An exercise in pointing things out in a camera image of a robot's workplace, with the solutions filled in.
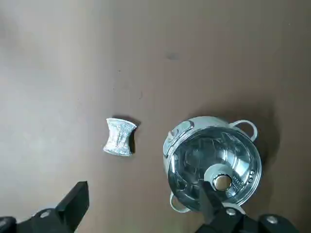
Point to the silver mesh sponge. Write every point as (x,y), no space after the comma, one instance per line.
(119,137)

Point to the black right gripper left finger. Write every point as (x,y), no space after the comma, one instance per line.
(73,201)

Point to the steel pot with glass lid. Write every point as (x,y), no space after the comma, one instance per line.
(194,157)

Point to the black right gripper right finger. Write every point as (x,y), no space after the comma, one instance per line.
(213,213)

